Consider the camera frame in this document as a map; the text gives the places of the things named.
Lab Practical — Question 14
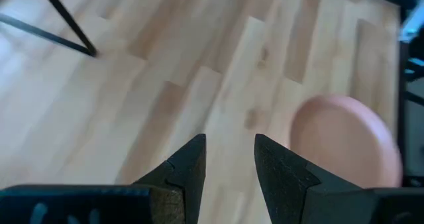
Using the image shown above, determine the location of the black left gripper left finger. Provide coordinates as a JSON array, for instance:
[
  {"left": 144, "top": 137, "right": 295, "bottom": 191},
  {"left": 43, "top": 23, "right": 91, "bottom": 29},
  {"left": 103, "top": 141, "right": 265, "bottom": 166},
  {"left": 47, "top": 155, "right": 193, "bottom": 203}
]
[{"left": 0, "top": 133, "right": 207, "bottom": 224}]

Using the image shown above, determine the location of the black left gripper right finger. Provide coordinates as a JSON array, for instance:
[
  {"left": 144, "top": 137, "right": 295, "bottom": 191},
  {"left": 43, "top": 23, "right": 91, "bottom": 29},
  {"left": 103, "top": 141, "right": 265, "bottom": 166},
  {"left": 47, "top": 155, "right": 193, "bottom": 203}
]
[{"left": 254, "top": 133, "right": 424, "bottom": 224}]

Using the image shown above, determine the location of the tan orange plate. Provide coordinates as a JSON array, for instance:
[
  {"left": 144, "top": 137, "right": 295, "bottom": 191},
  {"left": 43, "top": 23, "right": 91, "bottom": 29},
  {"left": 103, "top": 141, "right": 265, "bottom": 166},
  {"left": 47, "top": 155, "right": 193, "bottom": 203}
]
[{"left": 290, "top": 94, "right": 404, "bottom": 189}]

